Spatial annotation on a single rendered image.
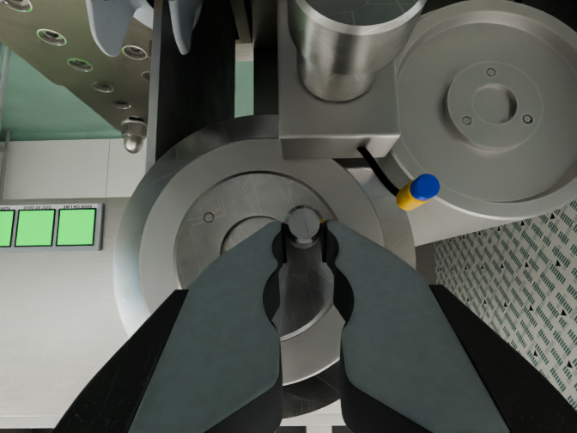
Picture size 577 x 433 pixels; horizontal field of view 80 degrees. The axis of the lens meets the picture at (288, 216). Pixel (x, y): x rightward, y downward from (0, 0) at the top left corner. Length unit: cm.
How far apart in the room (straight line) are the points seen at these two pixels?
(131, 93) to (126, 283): 35
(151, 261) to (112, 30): 12
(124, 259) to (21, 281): 45
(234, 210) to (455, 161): 11
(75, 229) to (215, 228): 44
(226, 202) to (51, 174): 348
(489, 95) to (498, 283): 16
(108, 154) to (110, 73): 295
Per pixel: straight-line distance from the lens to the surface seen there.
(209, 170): 17
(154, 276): 17
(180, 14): 20
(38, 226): 62
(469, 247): 37
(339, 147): 16
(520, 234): 30
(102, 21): 22
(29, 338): 62
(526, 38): 25
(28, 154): 380
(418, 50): 22
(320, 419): 53
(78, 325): 59
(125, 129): 58
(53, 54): 46
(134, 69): 45
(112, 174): 334
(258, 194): 15
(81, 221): 58
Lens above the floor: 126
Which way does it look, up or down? 10 degrees down
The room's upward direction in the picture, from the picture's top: 179 degrees clockwise
